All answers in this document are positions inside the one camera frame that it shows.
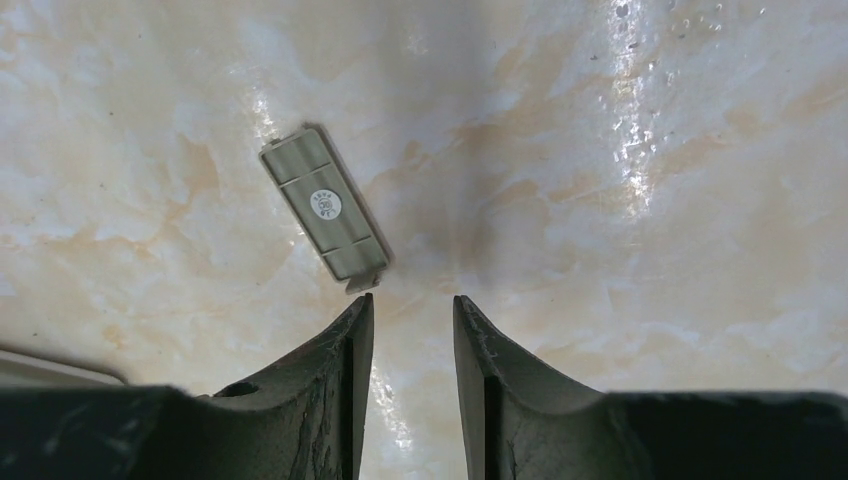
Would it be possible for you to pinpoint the grey battery cover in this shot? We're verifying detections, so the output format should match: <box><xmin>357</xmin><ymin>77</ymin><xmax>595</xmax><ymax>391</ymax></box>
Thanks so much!
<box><xmin>258</xmin><ymin>123</ymin><xmax>391</xmax><ymax>294</ymax></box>

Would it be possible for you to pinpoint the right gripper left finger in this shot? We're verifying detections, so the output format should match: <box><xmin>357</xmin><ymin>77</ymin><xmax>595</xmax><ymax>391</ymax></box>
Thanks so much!
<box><xmin>1</xmin><ymin>294</ymin><xmax>374</xmax><ymax>479</ymax></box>

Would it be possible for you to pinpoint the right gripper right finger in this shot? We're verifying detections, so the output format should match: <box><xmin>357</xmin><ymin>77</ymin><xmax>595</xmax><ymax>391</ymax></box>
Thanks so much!
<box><xmin>453</xmin><ymin>296</ymin><xmax>847</xmax><ymax>479</ymax></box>

